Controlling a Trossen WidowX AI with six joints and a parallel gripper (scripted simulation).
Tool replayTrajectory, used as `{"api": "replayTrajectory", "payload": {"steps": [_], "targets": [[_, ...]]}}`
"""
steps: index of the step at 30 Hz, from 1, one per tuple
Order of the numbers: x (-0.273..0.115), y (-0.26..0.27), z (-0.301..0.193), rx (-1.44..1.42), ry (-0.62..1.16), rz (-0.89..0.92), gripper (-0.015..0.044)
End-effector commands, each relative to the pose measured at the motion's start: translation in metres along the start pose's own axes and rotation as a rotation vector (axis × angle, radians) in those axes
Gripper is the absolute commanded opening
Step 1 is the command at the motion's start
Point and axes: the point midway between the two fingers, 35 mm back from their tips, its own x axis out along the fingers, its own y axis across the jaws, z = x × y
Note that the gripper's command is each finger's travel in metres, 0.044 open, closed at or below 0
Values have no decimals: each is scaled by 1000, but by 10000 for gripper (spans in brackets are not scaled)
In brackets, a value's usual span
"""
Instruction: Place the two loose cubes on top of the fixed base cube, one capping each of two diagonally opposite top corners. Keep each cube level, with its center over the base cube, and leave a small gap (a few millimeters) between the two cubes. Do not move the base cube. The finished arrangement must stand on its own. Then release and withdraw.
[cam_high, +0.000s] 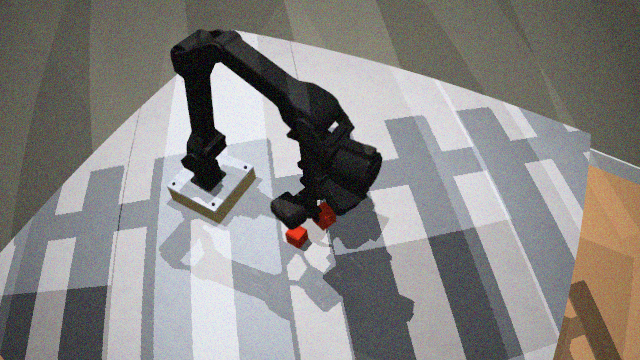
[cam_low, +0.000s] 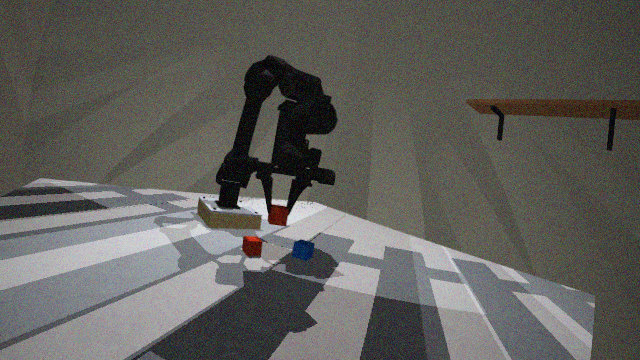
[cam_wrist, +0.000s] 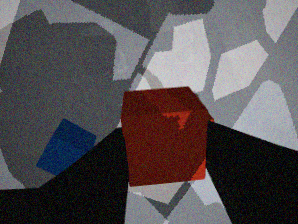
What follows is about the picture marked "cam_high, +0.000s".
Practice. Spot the red cube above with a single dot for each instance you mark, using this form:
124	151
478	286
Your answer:
327	217
296	237

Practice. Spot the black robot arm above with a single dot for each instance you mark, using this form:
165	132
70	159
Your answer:
306	108

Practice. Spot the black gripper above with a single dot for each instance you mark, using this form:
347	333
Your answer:
293	211

